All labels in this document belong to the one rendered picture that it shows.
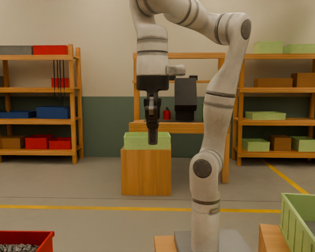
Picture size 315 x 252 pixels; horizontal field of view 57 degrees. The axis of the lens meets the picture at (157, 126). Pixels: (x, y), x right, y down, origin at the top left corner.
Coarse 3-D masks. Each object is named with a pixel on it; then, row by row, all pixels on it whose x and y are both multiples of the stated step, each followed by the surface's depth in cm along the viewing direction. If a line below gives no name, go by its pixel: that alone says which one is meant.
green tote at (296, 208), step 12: (288, 204) 114; (300, 204) 125; (312, 204) 124; (288, 216) 114; (300, 216) 126; (312, 216) 125; (288, 228) 115; (300, 228) 100; (288, 240) 115; (300, 240) 100; (312, 240) 88
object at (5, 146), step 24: (0, 48) 528; (24, 48) 529; (48, 48) 525; (72, 48) 526; (72, 72) 527; (72, 96) 532; (0, 120) 539; (24, 120) 537; (48, 120) 535; (72, 120) 534; (0, 144) 556; (24, 144) 579; (48, 144) 561; (72, 144) 543
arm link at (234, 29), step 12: (240, 12) 82; (228, 24) 82; (240, 24) 81; (228, 36) 82; (240, 36) 82; (228, 48) 83; (240, 48) 83; (228, 60) 83; (240, 60) 85; (228, 72) 84; (216, 84) 85; (228, 84) 85; (228, 96) 85
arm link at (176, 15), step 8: (144, 0) 62; (152, 0) 61; (160, 0) 60; (168, 0) 61; (176, 0) 64; (184, 0) 67; (144, 8) 63; (152, 8) 62; (160, 8) 62; (168, 8) 62; (176, 8) 65; (184, 8) 67; (168, 16) 70; (176, 16) 67; (184, 16) 69
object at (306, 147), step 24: (264, 48) 511; (288, 48) 520; (312, 48) 507; (240, 72) 514; (312, 72) 516; (240, 96) 519; (312, 96) 555; (240, 120) 524; (264, 120) 523; (288, 120) 521; (312, 120) 519; (240, 144) 530; (264, 144) 534; (288, 144) 533; (312, 144) 530
